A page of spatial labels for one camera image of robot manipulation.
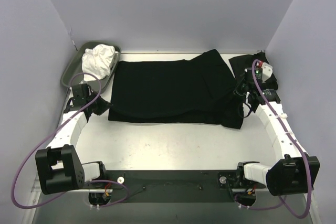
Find aluminium front rail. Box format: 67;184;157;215
31;176;42;193

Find black t shirt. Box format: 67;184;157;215
229;51;278;90
108;49;243;129

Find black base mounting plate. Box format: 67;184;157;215
84;170;265;203

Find grey plastic tray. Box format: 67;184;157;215
61;41;121;91

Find folded black t shirt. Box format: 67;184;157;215
229;51;278;90

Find crumpled white t shirt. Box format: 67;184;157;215
81;44;119;80

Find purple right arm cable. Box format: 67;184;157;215
235;59;314;219

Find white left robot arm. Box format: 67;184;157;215
35;83;111;195

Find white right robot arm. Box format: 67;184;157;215
235;68;320;196

